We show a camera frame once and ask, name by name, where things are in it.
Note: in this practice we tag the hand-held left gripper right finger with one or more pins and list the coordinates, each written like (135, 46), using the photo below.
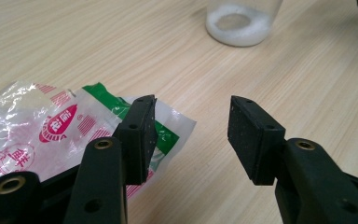
(307, 186)

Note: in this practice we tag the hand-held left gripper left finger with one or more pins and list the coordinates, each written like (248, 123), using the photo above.
(105, 180)

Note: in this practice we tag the clear plastic bag red print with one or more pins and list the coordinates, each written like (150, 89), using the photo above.
(28, 124)

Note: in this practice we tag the clear jar with white powder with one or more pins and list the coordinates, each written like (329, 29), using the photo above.
(245, 35)

